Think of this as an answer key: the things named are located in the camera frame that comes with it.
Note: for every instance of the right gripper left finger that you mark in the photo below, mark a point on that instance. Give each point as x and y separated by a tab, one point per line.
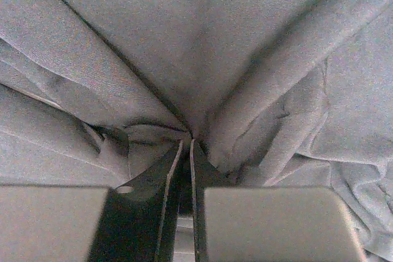
134	222

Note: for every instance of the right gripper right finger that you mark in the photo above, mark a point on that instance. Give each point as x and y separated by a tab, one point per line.
267	224

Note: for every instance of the black trousers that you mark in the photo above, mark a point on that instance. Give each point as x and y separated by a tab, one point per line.
278	93

